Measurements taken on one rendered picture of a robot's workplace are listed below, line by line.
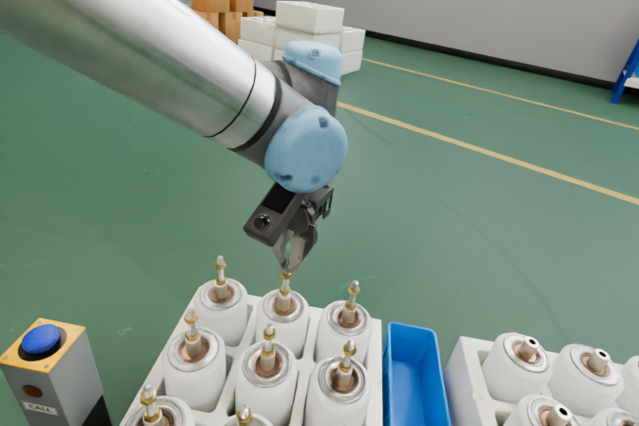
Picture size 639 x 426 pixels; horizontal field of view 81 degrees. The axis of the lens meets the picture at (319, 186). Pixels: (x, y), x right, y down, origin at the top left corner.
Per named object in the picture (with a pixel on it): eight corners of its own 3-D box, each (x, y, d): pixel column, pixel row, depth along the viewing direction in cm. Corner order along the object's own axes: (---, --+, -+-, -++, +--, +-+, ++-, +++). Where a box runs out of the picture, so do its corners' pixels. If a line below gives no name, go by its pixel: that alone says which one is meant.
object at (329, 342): (326, 349, 82) (338, 290, 73) (365, 374, 78) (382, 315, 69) (300, 382, 75) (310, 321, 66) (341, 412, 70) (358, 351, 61)
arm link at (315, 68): (267, 37, 47) (323, 39, 51) (263, 120, 52) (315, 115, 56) (298, 52, 41) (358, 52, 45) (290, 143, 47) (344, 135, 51)
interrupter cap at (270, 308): (312, 313, 67) (312, 310, 67) (276, 331, 63) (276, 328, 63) (290, 286, 72) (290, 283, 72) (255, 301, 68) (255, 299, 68)
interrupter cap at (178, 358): (191, 323, 63) (191, 320, 62) (228, 343, 60) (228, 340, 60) (157, 358, 57) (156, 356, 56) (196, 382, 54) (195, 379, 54)
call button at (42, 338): (46, 361, 48) (42, 351, 47) (17, 356, 48) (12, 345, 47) (68, 336, 51) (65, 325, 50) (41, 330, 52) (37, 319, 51)
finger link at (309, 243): (316, 258, 60) (320, 212, 55) (311, 263, 58) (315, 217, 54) (291, 247, 61) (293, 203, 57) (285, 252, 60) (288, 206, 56)
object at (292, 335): (309, 374, 76) (319, 313, 67) (268, 398, 71) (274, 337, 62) (285, 339, 83) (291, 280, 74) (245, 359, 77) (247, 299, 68)
